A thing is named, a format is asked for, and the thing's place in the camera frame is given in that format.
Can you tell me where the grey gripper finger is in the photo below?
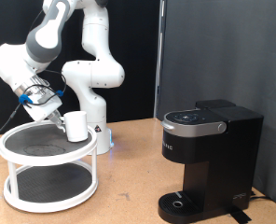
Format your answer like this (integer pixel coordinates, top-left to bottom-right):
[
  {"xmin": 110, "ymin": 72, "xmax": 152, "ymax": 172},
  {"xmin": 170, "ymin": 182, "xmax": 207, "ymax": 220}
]
[
  {"xmin": 54, "ymin": 110, "xmax": 65, "ymax": 123},
  {"xmin": 48, "ymin": 113, "xmax": 62, "ymax": 128}
]

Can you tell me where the dark grey partition panel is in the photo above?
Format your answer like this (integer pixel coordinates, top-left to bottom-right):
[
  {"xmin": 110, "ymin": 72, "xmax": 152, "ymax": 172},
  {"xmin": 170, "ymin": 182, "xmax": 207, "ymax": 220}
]
[{"xmin": 156, "ymin": 0, "xmax": 276, "ymax": 211}]

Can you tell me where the black power cord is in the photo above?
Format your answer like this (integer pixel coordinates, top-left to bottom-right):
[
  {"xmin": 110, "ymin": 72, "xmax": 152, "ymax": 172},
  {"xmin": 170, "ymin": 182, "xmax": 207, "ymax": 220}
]
[{"xmin": 249, "ymin": 190, "xmax": 272, "ymax": 202}]

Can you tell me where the black tape strip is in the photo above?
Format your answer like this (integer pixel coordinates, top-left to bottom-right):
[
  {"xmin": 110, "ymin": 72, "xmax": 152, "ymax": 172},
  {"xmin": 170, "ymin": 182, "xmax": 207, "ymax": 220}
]
[{"xmin": 228, "ymin": 208, "xmax": 253, "ymax": 224}]

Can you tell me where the white mug green-taped handle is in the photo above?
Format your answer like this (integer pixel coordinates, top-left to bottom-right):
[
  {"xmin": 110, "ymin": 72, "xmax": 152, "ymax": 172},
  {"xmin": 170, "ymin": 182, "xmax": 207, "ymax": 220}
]
[{"xmin": 57, "ymin": 110, "xmax": 90, "ymax": 143}]

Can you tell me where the black curtain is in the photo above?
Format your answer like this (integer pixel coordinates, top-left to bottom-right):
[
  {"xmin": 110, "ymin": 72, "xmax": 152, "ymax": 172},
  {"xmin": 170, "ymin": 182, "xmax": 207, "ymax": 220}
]
[{"xmin": 0, "ymin": 0, "xmax": 161, "ymax": 135}]

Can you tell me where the white two-tier turntable shelf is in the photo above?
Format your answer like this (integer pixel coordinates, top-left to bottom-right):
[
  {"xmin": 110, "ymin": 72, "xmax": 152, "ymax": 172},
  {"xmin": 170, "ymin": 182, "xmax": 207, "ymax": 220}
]
[{"xmin": 0, "ymin": 119, "xmax": 99, "ymax": 214}]

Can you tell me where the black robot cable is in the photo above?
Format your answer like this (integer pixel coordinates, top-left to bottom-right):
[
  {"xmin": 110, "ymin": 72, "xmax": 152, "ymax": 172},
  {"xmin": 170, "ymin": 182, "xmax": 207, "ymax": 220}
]
[{"xmin": 0, "ymin": 8, "xmax": 67, "ymax": 147}]

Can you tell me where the black Keurig coffee machine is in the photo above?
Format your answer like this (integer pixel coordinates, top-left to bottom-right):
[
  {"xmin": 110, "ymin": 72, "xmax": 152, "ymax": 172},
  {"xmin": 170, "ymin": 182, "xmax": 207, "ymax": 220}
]
[{"xmin": 157, "ymin": 99, "xmax": 265, "ymax": 224}]

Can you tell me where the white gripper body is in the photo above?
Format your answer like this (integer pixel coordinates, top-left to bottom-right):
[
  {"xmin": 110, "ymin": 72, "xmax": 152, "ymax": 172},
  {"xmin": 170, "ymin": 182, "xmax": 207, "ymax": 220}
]
[{"xmin": 22, "ymin": 92, "xmax": 63, "ymax": 123}]

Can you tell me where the blue cable clip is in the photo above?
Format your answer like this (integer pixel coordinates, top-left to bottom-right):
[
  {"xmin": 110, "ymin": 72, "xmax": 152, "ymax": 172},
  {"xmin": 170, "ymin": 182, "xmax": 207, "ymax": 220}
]
[{"xmin": 18, "ymin": 90, "xmax": 65, "ymax": 105}]

